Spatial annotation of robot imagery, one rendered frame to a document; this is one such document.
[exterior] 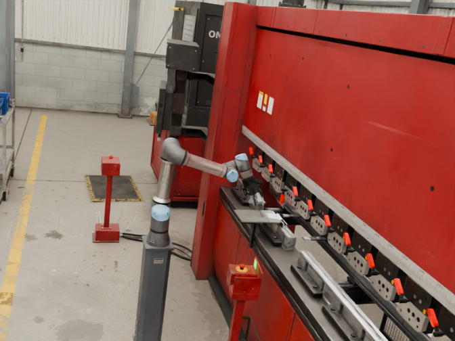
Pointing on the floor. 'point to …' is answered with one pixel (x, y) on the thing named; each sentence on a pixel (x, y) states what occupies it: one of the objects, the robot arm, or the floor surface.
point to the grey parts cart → (7, 151)
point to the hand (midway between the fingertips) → (258, 203)
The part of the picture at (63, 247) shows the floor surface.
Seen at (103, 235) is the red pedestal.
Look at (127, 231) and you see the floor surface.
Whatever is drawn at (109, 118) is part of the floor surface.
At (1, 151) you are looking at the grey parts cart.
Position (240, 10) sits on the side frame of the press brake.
